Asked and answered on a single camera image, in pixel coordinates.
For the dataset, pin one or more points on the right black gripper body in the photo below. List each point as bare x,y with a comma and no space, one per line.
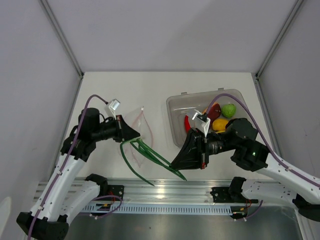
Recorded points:
212,144

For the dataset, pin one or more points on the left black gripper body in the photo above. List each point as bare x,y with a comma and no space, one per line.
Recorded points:
113,129

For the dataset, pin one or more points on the green onion stalks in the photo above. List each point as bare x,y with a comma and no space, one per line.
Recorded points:
146,151

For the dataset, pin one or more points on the clear zip top bag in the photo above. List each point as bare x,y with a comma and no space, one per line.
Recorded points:
137,120

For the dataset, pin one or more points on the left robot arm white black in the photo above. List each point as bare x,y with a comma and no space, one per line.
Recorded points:
52,214

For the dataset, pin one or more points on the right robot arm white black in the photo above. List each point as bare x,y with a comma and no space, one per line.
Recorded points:
292,187

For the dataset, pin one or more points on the yellow lemon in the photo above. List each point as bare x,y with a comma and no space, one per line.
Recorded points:
219,125

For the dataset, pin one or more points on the red chili pepper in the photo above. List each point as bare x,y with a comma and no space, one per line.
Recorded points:
187,125

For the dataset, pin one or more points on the green round vegetable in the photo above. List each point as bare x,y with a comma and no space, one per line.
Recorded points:
228,110

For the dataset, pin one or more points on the grey translucent plastic bin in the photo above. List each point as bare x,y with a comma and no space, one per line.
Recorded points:
179,105

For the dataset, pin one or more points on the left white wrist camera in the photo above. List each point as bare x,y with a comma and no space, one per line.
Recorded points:
111,107

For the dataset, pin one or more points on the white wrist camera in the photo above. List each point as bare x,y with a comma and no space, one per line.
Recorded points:
111,107
201,121

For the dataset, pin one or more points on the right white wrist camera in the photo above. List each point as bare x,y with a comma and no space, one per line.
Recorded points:
201,121

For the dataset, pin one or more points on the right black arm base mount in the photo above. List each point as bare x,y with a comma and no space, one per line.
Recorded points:
221,194

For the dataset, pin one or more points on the aluminium rail beam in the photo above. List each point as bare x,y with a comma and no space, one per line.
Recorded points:
195,192

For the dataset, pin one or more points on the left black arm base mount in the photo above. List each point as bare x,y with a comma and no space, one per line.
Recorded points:
116,190

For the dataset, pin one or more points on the white slotted cable duct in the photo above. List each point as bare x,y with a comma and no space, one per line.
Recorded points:
174,209

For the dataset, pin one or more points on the left aluminium frame post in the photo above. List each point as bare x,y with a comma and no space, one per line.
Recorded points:
56,27

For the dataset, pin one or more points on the aluminium frame post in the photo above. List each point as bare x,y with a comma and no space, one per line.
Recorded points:
289,20
56,27

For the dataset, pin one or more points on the right aluminium frame post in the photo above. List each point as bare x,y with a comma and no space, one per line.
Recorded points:
289,20

